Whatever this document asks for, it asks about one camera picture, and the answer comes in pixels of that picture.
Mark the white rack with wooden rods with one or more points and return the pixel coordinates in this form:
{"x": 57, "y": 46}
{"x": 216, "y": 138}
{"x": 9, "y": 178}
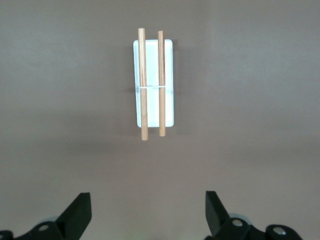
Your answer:
{"x": 142, "y": 75}

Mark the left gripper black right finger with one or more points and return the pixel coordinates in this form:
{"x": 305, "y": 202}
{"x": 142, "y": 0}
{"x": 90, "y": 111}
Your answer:
{"x": 217, "y": 215}

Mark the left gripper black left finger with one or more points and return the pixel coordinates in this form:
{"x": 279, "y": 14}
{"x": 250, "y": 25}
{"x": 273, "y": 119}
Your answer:
{"x": 75, "y": 217}

